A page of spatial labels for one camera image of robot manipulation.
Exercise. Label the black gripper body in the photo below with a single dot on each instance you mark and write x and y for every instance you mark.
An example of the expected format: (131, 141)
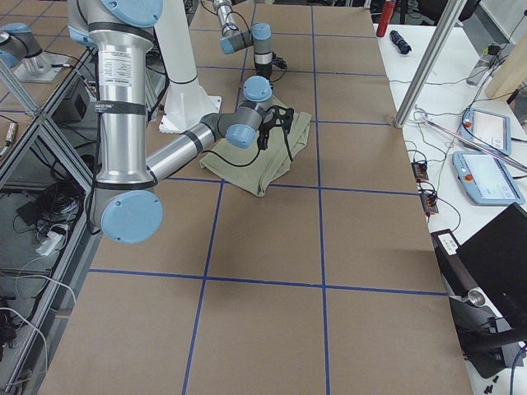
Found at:
(264, 131)
(263, 68)

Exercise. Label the olive green long-sleeve shirt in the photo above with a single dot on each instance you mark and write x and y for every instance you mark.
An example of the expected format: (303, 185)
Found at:
(254, 170)

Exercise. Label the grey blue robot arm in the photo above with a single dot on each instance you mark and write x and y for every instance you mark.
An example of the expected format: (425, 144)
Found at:
(237, 34)
(154, 115)

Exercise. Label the red water bottle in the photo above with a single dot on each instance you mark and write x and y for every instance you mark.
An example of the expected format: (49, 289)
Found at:
(385, 18)

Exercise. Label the folded dark blue umbrella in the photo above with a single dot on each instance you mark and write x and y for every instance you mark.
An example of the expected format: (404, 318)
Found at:
(399, 42)

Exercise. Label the green-tipped metal grabber stick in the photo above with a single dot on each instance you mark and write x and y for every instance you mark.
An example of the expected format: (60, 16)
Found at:
(423, 117)

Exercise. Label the brown control box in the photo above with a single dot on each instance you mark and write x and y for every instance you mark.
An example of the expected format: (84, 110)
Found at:
(73, 107)

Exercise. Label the far blue teach pendant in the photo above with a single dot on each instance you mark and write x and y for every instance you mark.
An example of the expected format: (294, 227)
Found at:
(487, 129)

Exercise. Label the blue teach pendant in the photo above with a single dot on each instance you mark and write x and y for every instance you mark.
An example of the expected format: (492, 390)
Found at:
(485, 179)
(487, 129)

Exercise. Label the near blue teach pendant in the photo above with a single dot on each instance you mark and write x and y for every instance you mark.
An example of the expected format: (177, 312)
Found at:
(485, 179)

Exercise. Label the black monitor on stand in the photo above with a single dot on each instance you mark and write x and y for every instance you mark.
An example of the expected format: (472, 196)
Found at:
(487, 278)

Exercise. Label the aluminium frame post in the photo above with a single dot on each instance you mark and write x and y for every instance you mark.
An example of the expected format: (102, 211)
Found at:
(453, 8)

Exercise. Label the aluminium extrusion frame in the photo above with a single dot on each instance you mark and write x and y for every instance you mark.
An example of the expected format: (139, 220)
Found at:
(47, 245)

